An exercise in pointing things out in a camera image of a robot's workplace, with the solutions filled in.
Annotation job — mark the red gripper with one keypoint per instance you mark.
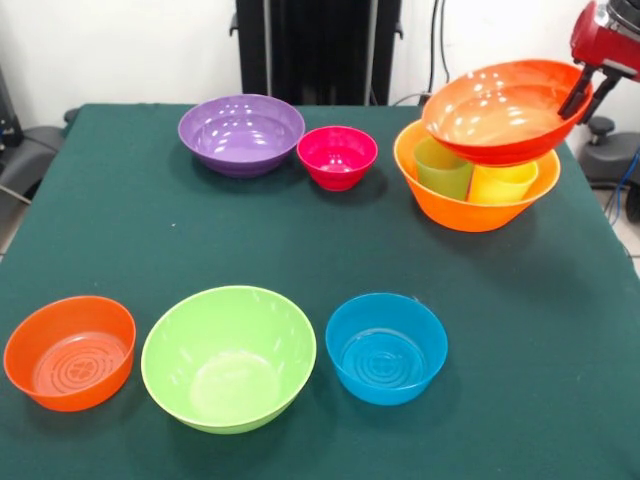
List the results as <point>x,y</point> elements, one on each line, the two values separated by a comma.
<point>605,47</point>

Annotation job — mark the wide red bowl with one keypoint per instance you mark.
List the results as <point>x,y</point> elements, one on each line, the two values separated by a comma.
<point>500,147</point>

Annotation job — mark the yellow cup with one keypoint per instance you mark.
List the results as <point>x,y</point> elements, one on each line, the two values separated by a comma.
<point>500,187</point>

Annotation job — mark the large orange bowl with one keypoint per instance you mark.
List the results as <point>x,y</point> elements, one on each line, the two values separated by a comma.
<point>480,217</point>

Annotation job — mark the green cup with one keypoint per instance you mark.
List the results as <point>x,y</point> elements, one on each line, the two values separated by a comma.
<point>440,175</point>

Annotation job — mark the pink bowl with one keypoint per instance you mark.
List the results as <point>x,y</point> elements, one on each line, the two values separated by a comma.
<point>335,160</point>

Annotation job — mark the blue bowl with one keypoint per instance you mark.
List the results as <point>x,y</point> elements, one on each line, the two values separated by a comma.
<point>385,360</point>

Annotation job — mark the dark green table cloth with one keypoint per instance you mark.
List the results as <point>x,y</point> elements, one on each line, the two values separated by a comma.
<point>310,260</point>

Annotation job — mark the purple bowl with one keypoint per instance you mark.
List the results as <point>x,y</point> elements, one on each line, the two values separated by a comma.
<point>240,135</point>

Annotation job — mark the green bowl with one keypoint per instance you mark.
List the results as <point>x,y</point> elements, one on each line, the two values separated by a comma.
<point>225,370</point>

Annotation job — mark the small orange bowl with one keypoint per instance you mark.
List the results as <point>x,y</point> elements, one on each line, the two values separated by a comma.
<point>70,360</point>

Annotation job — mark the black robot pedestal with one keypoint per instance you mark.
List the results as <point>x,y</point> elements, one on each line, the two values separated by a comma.
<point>320,50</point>

